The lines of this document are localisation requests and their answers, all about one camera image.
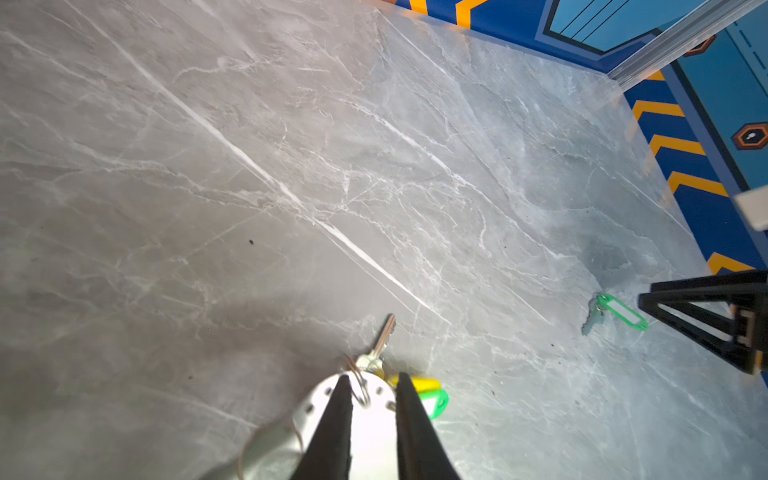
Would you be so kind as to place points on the grey metal key holder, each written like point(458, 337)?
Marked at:
point(274, 451)

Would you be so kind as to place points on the green key tag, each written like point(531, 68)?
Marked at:
point(603, 305)
point(434, 402)

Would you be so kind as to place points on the right aluminium corner post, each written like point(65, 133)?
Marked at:
point(701, 23)

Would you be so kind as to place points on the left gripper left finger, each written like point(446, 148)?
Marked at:
point(328, 454)

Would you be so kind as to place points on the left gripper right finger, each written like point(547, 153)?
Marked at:
point(420, 454)

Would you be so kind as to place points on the yellow key tag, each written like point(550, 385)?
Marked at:
point(421, 384)

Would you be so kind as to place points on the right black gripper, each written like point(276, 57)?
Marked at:
point(741, 339)

